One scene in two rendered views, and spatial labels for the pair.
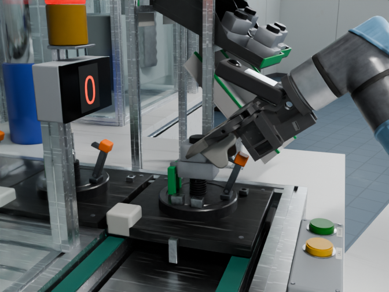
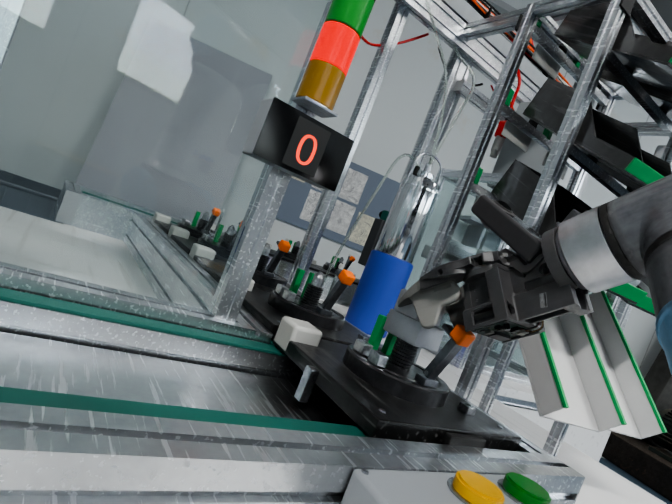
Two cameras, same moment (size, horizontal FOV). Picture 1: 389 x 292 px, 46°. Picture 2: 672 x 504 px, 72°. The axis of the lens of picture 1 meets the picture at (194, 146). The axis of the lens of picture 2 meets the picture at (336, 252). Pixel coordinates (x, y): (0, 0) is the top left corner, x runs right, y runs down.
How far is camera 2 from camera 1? 0.40 m
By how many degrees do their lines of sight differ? 41
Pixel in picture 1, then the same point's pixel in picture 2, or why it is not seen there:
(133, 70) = (438, 243)
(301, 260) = (426, 479)
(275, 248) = (412, 450)
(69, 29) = (311, 82)
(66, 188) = (246, 247)
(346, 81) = (639, 237)
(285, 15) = not seen: outside the picture
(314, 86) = (582, 234)
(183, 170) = (391, 322)
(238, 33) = not seen: hidden behind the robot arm
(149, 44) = not seen: hidden behind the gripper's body
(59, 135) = (265, 190)
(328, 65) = (617, 207)
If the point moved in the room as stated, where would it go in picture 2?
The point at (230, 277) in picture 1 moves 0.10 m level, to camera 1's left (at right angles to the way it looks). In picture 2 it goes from (314, 427) to (248, 375)
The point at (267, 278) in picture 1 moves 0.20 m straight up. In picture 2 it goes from (343, 448) to (435, 216)
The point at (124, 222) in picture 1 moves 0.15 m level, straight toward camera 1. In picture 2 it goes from (289, 331) to (208, 330)
